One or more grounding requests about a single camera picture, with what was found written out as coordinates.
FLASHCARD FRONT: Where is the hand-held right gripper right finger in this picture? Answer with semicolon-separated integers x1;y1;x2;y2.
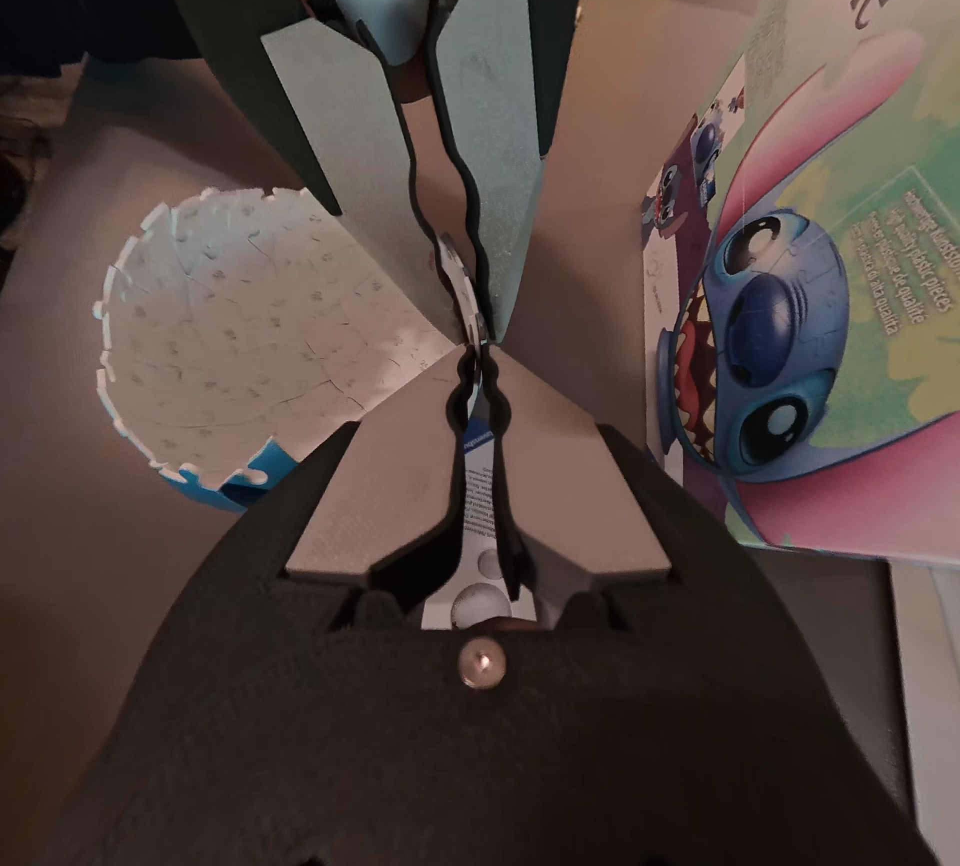
480;344;674;602

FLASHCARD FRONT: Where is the partly built blue puzzle ball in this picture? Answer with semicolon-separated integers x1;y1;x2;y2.
92;185;468;514

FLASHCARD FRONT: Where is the printed cardboard puzzle box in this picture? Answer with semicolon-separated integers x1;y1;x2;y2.
642;0;960;568

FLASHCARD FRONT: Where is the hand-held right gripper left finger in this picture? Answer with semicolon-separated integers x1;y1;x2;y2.
285;344;475;609

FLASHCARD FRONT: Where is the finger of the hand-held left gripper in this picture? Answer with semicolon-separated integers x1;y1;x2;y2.
427;0;544;345
258;18;462;342

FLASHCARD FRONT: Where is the white instruction leaflet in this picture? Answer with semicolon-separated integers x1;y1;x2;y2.
418;416;543;631

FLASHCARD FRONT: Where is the white puzzle piece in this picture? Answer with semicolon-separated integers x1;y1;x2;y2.
437;232;491;351

